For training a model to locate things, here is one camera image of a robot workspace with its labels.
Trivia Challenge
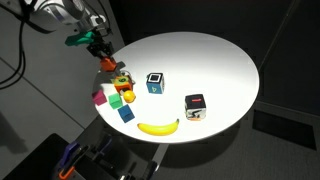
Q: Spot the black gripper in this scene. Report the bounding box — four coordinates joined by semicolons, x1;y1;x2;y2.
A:
86;34;115;61

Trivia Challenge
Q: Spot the black checkered soft cube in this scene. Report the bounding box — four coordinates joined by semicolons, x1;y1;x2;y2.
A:
183;93;208;122

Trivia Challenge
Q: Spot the small grey cube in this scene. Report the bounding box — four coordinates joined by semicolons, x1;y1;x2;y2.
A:
109;67;127;80

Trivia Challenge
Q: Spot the small blue cube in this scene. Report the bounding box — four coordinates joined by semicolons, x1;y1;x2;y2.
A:
116;104;136;124

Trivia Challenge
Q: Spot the small orange cube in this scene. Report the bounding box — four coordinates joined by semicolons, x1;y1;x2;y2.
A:
99;56;118;73

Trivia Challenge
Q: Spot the purple clamp with orange handle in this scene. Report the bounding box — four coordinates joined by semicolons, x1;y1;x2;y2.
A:
58;141;82;180

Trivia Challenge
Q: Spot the small pink cube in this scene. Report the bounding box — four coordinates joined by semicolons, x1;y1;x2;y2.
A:
91;88;109;107

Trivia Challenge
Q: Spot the black perforated mounting board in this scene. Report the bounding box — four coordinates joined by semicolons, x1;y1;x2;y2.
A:
2;132;113;180

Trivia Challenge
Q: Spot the blue white soft cube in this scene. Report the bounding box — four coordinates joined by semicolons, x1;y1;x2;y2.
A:
145;72;166;96

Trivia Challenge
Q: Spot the orange soft number cube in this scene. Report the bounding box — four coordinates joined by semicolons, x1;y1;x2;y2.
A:
111;75;134;95

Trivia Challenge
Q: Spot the white table base leg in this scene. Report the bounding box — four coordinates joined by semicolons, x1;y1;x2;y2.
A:
152;142;170;172

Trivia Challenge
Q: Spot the thick black cable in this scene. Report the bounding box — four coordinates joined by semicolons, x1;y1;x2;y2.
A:
0;0;28;91

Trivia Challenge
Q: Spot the yellow banana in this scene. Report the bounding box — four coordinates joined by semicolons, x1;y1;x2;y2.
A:
136;118;181;137

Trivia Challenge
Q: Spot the small green cube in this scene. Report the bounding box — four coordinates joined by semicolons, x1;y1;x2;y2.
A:
107;93;125;111

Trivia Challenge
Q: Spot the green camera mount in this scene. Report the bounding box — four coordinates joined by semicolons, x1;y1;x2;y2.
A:
64;30;96;47

